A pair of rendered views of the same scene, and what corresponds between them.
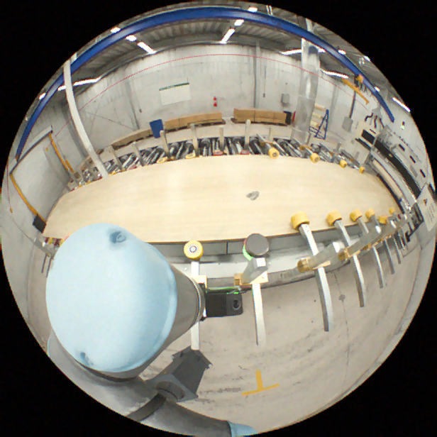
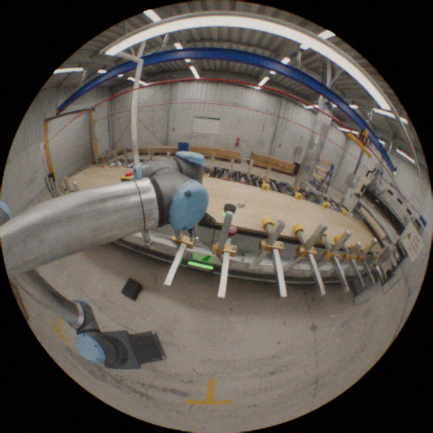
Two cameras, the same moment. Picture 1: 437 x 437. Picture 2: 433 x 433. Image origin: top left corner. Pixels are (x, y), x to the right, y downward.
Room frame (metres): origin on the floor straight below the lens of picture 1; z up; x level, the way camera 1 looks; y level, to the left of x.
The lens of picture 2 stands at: (-0.38, -0.04, 1.43)
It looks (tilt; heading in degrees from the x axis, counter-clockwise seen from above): 38 degrees down; 1
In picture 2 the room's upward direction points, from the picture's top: 10 degrees clockwise
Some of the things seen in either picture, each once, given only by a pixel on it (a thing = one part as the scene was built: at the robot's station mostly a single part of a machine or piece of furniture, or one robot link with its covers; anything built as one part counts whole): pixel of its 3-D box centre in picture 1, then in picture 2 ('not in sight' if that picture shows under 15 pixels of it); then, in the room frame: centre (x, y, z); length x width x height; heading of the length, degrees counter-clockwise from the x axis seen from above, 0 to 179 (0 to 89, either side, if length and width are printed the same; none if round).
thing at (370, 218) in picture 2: (394, 187); (379, 230); (0.54, -2.71, 1.05); 1.43 x 0.12 x 0.12; 178
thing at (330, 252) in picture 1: (301, 268); (263, 251); (0.06, -0.34, 0.89); 0.04 x 0.04 x 0.48; 88
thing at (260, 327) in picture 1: (256, 293); (225, 259); (0.00, -0.13, 0.84); 0.43 x 0.03 x 0.04; 178
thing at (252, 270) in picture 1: (245, 278); (221, 246); (0.07, -0.09, 0.87); 0.04 x 0.04 x 0.48; 88
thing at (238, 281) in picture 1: (250, 278); (223, 249); (0.07, -0.11, 0.85); 0.14 x 0.06 x 0.05; 88
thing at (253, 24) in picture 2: not in sight; (259, 25); (0.40, -0.09, 2.31); 2.38 x 0.10 x 0.02; 88
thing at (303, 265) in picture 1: (313, 263); (270, 246); (0.06, -0.36, 0.95); 0.14 x 0.06 x 0.05; 88
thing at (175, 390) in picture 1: (167, 394); (110, 350); (-0.69, 0.39, 0.65); 0.19 x 0.19 x 0.10
